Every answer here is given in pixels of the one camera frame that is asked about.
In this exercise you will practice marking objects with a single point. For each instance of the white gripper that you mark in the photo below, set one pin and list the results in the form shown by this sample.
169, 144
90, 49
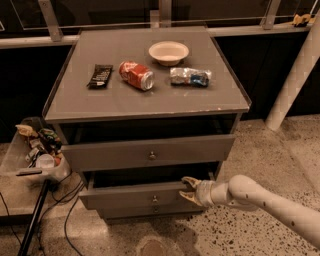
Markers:
204, 193

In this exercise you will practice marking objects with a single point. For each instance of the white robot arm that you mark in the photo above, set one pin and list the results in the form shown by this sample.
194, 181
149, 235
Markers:
242, 192

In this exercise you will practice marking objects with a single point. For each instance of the grey drawer cabinet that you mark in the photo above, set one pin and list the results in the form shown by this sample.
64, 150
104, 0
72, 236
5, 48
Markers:
121, 112

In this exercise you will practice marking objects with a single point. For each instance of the grey top drawer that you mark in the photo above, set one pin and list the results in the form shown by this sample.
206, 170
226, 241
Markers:
148, 153

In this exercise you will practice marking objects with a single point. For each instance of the yellow clamp on railing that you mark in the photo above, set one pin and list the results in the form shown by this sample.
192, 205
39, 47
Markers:
302, 20

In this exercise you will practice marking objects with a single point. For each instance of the red soda can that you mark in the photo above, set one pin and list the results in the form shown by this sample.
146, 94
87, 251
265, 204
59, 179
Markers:
136, 75

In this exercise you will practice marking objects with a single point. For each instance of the grey drawer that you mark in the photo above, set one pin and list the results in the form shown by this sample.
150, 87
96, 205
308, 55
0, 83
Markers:
144, 189
148, 153
145, 211

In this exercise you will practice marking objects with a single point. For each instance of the grey bottom drawer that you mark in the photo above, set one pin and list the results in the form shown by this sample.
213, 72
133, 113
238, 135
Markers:
145, 211

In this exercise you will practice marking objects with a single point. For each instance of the black snack bar wrapper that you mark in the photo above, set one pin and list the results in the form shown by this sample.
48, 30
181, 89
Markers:
100, 77

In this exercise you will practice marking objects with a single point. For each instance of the crumpled silver blue bag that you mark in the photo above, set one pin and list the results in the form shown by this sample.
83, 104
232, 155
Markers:
190, 76

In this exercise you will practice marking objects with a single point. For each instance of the white paper bowl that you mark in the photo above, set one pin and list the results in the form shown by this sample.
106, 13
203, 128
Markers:
168, 53

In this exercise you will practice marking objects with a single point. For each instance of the clear plastic trash bin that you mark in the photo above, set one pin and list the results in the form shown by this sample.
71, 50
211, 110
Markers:
35, 153

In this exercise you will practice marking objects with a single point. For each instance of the black pole stand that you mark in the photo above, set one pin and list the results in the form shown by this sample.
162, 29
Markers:
34, 219

